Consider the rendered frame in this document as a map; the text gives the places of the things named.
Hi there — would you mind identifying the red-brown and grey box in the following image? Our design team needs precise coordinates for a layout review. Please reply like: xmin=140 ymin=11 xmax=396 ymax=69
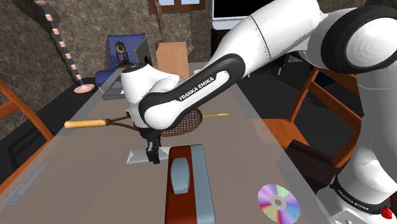
xmin=164 ymin=143 xmax=216 ymax=224

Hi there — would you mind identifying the wooden tennis racket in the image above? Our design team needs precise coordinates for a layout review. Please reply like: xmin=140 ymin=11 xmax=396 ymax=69
xmin=64 ymin=106 xmax=204 ymax=137

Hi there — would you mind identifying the brown cardboard box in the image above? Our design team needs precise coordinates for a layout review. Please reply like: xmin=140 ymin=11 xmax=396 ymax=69
xmin=155 ymin=41 xmax=190 ymax=80

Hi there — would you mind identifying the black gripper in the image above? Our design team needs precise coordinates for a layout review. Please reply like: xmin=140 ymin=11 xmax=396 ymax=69
xmin=138 ymin=126 xmax=162 ymax=165

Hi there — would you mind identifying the brass mantel clock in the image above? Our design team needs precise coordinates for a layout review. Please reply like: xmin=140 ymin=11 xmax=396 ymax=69
xmin=114 ymin=41 xmax=132 ymax=69

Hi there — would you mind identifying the blue armchair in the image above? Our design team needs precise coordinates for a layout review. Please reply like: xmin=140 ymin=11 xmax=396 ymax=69
xmin=94 ymin=32 xmax=147 ymax=88

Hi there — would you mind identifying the thin brown statue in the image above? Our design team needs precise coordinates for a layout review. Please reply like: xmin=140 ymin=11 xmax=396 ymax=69
xmin=154 ymin=0 xmax=169 ymax=43

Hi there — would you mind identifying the brown framed window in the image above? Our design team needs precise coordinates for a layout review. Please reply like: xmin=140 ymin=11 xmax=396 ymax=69
xmin=148 ymin=0 xmax=206 ymax=14

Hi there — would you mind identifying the brown table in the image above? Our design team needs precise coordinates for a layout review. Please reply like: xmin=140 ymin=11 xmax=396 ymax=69
xmin=0 ymin=61 xmax=319 ymax=224

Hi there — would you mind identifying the grey laptop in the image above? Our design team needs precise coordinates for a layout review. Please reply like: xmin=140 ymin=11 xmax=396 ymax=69
xmin=101 ymin=37 xmax=153 ymax=101

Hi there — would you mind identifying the rainbow compact disc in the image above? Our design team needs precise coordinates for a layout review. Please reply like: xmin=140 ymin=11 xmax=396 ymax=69
xmin=257 ymin=183 xmax=302 ymax=224

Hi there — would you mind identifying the flat grey tablet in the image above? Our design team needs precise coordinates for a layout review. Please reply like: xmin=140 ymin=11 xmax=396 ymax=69
xmin=126 ymin=146 xmax=171 ymax=165

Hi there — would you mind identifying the black screen television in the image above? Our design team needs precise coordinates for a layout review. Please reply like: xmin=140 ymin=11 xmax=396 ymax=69
xmin=212 ymin=0 xmax=274 ymax=31

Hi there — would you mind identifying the striped pink floor lamp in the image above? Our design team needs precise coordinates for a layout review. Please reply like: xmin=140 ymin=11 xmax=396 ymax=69
xmin=32 ymin=0 xmax=97 ymax=94

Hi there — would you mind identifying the grey computer mouse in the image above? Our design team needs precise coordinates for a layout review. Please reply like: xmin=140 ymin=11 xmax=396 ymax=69
xmin=170 ymin=157 xmax=191 ymax=195

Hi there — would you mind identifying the orange wooden chair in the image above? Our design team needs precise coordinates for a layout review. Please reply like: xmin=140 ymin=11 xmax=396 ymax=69
xmin=0 ymin=78 xmax=55 ymax=195
xmin=261 ymin=66 xmax=365 ymax=169

